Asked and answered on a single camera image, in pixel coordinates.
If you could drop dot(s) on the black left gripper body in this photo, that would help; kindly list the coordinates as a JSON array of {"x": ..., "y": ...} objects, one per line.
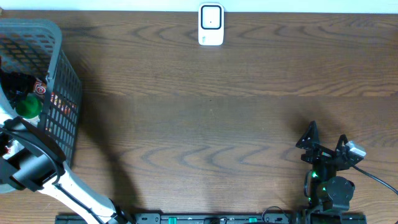
[{"x": 12, "y": 81}]

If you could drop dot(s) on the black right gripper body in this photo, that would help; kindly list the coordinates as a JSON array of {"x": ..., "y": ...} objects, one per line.
[{"x": 319, "y": 154}]

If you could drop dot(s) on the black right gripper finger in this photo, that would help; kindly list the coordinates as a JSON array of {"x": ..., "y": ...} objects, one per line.
[
  {"x": 310, "y": 139},
  {"x": 341, "y": 148}
]

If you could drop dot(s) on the green lid jar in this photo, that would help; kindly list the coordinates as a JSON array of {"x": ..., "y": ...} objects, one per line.
[{"x": 29, "y": 108}]

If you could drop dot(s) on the red Top chocolate bar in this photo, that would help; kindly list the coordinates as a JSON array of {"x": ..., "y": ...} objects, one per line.
[{"x": 39, "y": 91}]

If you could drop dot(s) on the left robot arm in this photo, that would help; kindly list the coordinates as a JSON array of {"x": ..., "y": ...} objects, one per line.
[{"x": 74, "y": 193}]

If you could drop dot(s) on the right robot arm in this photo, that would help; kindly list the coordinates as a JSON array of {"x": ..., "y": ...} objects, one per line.
[{"x": 328, "y": 194}]

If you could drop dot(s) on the white barcode scanner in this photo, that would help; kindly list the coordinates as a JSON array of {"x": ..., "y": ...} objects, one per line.
[{"x": 211, "y": 24}]

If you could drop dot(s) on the grey plastic basket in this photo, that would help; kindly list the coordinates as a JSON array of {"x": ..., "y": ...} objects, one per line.
[{"x": 34, "y": 47}]

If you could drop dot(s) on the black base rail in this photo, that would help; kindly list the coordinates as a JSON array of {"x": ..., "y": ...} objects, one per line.
[{"x": 272, "y": 217}]

